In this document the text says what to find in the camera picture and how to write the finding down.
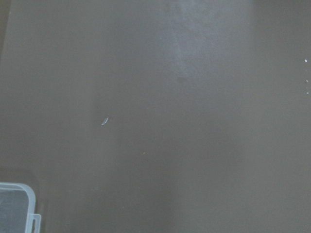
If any clear plastic egg box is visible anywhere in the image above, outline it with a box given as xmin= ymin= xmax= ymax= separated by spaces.
xmin=0 ymin=182 xmax=41 ymax=233

